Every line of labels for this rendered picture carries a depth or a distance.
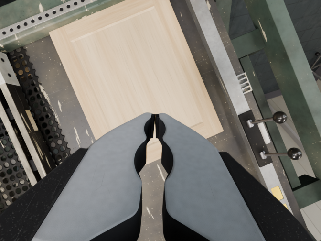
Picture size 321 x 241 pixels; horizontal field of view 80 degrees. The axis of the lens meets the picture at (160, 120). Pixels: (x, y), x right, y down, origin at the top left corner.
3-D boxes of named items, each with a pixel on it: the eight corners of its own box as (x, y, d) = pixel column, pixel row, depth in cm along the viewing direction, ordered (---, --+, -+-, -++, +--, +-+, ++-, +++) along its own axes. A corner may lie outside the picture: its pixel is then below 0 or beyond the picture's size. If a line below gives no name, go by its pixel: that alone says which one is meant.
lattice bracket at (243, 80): (241, 73, 72) (245, 71, 69) (248, 91, 72) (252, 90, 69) (231, 78, 72) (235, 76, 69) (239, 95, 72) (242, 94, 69)
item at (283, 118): (247, 116, 69) (286, 108, 58) (251, 126, 69) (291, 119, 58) (241, 120, 67) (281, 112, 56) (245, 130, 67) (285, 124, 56)
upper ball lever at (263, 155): (260, 147, 70) (301, 145, 58) (264, 157, 70) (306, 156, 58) (254, 152, 68) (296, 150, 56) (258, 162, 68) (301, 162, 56)
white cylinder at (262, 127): (267, 140, 73) (259, 121, 72) (272, 141, 70) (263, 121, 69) (260, 144, 73) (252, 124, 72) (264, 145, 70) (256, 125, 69)
